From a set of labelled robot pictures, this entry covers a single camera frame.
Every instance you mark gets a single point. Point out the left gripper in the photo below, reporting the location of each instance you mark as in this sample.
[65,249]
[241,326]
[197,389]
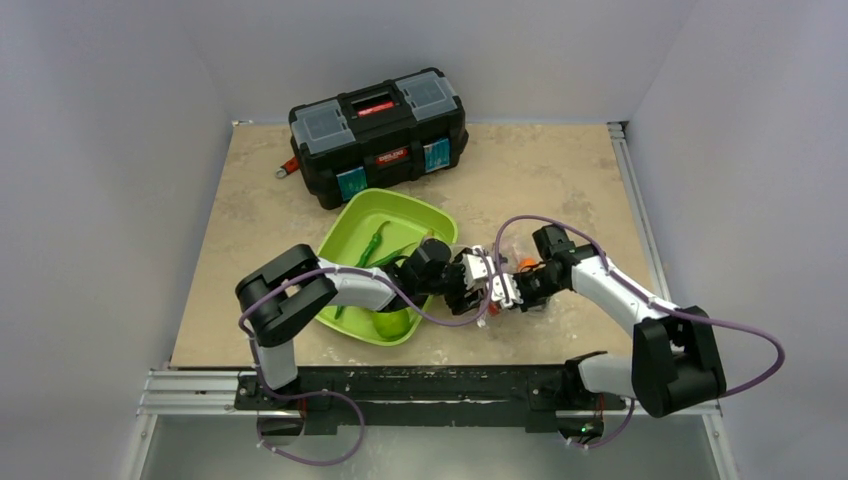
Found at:
[458,304]

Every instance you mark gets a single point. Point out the orange green fake mango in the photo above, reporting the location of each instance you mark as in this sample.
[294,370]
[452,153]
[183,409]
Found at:
[527,264]

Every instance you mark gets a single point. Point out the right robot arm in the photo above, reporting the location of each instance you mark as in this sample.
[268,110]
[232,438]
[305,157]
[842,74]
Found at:
[674,362]

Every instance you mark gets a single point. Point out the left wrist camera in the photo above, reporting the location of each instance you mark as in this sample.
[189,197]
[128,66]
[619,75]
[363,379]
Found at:
[478,267]

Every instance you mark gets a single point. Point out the green fake apple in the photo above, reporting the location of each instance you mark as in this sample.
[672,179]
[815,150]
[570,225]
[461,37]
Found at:
[392,326]

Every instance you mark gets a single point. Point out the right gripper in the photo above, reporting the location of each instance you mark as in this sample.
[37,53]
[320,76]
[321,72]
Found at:
[525,295]

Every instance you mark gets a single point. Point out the clear zip top bag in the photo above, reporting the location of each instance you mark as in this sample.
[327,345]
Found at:
[517,256]

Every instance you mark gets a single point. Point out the green plastic tray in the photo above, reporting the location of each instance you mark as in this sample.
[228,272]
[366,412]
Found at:
[410,220]

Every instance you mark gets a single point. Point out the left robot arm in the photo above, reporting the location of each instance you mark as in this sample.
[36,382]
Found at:
[278,300]

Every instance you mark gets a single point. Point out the aluminium frame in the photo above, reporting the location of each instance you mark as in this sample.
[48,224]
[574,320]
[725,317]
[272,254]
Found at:
[580,174]

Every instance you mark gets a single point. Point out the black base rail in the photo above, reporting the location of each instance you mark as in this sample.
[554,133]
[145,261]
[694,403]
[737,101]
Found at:
[536,398]

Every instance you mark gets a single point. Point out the black plastic toolbox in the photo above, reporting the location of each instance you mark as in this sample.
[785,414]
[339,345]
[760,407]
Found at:
[391,132]

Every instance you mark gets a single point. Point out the red handled tool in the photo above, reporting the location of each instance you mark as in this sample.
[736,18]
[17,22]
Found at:
[287,168]

